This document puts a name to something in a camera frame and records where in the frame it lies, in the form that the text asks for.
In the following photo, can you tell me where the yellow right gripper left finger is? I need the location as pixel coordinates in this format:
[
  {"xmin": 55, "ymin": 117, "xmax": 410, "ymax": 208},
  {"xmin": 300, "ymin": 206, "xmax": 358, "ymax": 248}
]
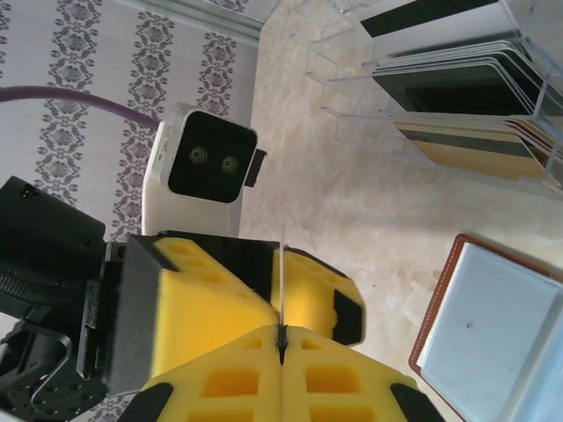
[{"xmin": 139, "ymin": 325, "xmax": 283, "ymax": 422}]

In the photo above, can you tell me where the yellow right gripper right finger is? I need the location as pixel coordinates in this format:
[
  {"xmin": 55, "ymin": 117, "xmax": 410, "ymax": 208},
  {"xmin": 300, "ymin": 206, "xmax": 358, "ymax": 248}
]
[{"xmin": 281, "ymin": 325, "xmax": 448, "ymax": 422}]

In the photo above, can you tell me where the thin white plastic card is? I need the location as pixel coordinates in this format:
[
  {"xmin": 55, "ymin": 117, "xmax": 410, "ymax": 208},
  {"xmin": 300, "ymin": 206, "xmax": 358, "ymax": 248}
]
[{"xmin": 278, "ymin": 222, "xmax": 288, "ymax": 367}]

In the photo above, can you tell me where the brown leather card holder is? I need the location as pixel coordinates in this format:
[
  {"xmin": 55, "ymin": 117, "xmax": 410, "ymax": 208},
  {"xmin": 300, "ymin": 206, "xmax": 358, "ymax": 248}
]
[{"xmin": 407, "ymin": 233, "xmax": 563, "ymax": 422}]

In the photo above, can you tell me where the clear acrylic card stand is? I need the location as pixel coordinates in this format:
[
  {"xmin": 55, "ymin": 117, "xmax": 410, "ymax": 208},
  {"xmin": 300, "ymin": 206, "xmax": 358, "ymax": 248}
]
[{"xmin": 289, "ymin": 0, "xmax": 563, "ymax": 197}]

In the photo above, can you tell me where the gold card dark stripe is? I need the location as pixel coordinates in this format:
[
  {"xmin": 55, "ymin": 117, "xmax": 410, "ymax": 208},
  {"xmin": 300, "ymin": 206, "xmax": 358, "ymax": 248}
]
[{"xmin": 395, "ymin": 127, "xmax": 551, "ymax": 184}]

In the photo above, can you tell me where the plain gold card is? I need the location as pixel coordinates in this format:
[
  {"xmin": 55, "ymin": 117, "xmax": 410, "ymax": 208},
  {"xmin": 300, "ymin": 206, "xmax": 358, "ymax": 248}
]
[{"xmin": 389, "ymin": 110, "xmax": 562, "ymax": 133}]

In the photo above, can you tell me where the black VIP card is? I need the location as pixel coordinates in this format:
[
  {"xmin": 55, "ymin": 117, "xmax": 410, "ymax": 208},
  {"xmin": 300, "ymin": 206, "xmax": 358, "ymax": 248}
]
[{"xmin": 372, "ymin": 61, "xmax": 553, "ymax": 118}]

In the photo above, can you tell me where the silver card black stripe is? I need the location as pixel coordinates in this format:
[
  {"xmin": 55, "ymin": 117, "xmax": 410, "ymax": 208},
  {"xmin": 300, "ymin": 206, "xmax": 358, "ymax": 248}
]
[{"xmin": 360, "ymin": 0, "xmax": 518, "ymax": 61}]

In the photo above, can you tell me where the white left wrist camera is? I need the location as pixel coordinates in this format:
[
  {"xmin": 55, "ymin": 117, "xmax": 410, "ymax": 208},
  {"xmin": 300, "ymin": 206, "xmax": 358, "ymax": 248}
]
[{"xmin": 143, "ymin": 101, "xmax": 270, "ymax": 241}]

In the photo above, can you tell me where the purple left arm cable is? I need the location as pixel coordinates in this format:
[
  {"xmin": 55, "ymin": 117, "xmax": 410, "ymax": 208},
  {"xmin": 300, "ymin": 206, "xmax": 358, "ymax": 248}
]
[{"xmin": 0, "ymin": 85, "xmax": 167, "ymax": 133}]

